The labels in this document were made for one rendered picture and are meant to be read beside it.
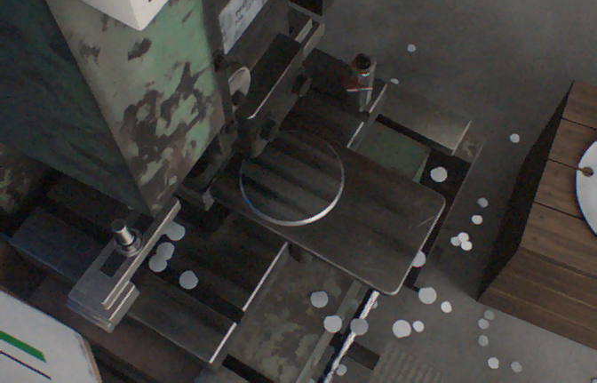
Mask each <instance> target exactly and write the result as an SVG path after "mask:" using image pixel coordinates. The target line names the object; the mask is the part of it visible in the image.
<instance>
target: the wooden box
mask: <svg viewBox="0 0 597 383"><path fill-rule="evenodd" d="M596 140H597V87H595V86H592V85H590V84H584V83H581V82H579V81H576V80H574V81H573V83H572V84H571V85H570V87H569V89H568V91H567V92H566V95H565V97H564V98H563V100H562V102H561V104H560V105H558V107H557V108H556V109H555V111H554V113H553V115H552V117H551V119H550V121H549V122H548V124H547V126H546V127H545V128H544V130H543V131H542V132H541V133H540V135H539V137H538V138H537V141H536V142H535V145H534V146H533V148H532V149H531V150H530V152H529V154H527V156H526V157H525V159H524V161H523V164H522V166H521V169H520V171H519V175H518V178H517V180H516V182H515V185H514V188H513V193H512V195H511V198H509V201H508V204H507V206H506V209H505V215H504V218H503V220H502V223H501V226H500V229H499V231H498V234H497V239H496V242H495V244H494V247H493V251H492V253H491V256H490V260H489V263H488V266H487V268H486V271H485V274H484V277H483V279H482V284H481V288H480V290H479V293H480V294H479V296H478V299H477V302H480V303H482V304H484V305H486V306H489V307H493V308H495V309H498V310H499V311H500V312H503V313H505V314H507V315H510V316H513V317H515V318H519V319H521V320H523V321H525V322H528V323H532V324H535V325H536V326H537V327H539V328H542V329H544V330H547V331H551V332H553V333H556V334H558V335H561V336H562V337H565V338H568V339H569V340H572V341H574V342H577V343H579V344H582V345H584V346H587V347H591V348H593V350H596V351H597V236H596V235H594V234H593V231H592V230H591V229H590V228H589V226H588V225H587V223H586V221H585V218H584V216H583V214H582V212H580V210H579V206H578V203H577V196H576V186H575V184H576V174H577V170H579V171H581V172H582V173H583V174H584V175H585V176H586V177H591V176H593V170H592V169H591V168H590V167H587V166H586V167H584V168H579V167H578V165H579V162H581V160H582V158H583V156H584V155H585V153H586V150H587V149H588V148H589V147H590V146H591V145H592V144H593V143H594V142H595V141H596Z"/></svg>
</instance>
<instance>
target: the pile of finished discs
mask: <svg viewBox="0 0 597 383"><path fill-rule="evenodd" d="M586 166H587V167H590V168H591V169H592V170H593V176H591V177H586V176H585V175H584V174H583V173H582V172H581V171H579V170H577V174H576V184H575V186H576V196H577V203H578V206H579V210H580V212H582V214H583V216H584V218H585V221H586V223H587V225H588V226H589V228H590V229H591V230H592V231H593V234H594V235H596V236H597V140H596V141H595V142H594V143H593V144H592V145H591V146H590V147H589V148H588V149H587V150H586V153H585V155H584V156H583V158H582V160H581V162H579V165H578V167H579V168H584V167H586Z"/></svg>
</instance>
